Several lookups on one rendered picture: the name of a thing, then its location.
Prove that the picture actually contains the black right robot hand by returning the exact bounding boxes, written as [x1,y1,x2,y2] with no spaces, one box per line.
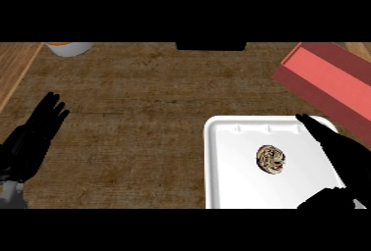
[294,113,371,210]

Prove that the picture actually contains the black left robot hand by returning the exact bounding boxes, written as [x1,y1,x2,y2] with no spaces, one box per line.
[0,91,71,183]

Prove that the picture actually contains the beige swirled cupcake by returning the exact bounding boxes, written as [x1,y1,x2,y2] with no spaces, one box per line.
[256,144,287,176]

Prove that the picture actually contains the white tray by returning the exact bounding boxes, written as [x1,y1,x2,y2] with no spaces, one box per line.
[203,115,368,210]

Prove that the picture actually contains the red open box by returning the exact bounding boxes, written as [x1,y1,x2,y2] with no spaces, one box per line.
[271,42,371,146]

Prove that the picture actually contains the white cup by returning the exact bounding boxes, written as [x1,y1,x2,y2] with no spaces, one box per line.
[43,42,98,58]

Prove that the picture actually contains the black appliance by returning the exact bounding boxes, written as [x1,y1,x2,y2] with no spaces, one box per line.
[176,42,248,52]

